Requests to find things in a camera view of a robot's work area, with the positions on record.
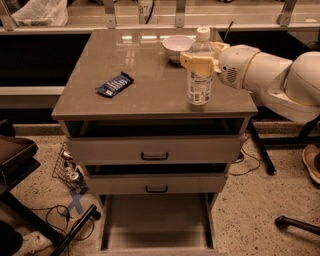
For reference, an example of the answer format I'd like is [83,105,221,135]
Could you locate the top grey drawer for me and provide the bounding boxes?
[62,118,248,165]

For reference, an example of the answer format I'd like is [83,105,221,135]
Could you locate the middle grey drawer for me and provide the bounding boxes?
[83,163,229,195]

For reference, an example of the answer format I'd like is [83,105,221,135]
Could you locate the wire basket with cans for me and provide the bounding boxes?
[52,143,86,189]

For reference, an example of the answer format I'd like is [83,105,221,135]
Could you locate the black chair base leg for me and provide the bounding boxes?
[274,216,320,235]

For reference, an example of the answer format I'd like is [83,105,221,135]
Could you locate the black tripod leg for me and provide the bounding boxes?
[50,204,101,256]

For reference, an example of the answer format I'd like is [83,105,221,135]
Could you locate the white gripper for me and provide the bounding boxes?
[180,41,260,89]

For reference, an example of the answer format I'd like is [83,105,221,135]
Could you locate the tan shoe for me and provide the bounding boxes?
[302,144,320,184]

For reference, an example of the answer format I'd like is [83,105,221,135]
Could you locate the black cable on floor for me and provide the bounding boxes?
[30,203,96,242]

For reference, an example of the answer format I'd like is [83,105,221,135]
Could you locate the blue tape cross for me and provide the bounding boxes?
[64,186,88,214]

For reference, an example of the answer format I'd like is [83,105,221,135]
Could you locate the dark cart at left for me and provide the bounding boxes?
[0,119,64,247]

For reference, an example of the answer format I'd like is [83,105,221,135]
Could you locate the blue snack bar wrapper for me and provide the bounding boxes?
[96,72,134,98]

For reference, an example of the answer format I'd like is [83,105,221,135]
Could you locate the white plastic bag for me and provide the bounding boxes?
[12,0,68,26]

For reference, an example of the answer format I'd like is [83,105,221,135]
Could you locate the black stand leg right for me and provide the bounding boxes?
[248,121,276,175]

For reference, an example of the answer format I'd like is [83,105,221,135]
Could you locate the bottom grey drawer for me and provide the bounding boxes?
[98,194,216,256]

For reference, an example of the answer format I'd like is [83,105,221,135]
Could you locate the cable behind cabinet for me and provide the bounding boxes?
[228,136,262,178]

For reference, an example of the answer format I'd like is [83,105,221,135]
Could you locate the clear plastic water bottle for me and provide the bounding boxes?
[187,26,214,105]

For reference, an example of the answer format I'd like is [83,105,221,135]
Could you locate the grey drawer cabinet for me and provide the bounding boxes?
[51,27,259,256]

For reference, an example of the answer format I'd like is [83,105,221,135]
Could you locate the grey drawer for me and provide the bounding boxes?
[83,163,229,195]
[62,118,248,165]
[98,194,216,256]

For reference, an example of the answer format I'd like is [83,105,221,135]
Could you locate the white ceramic bowl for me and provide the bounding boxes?
[162,35,194,63]

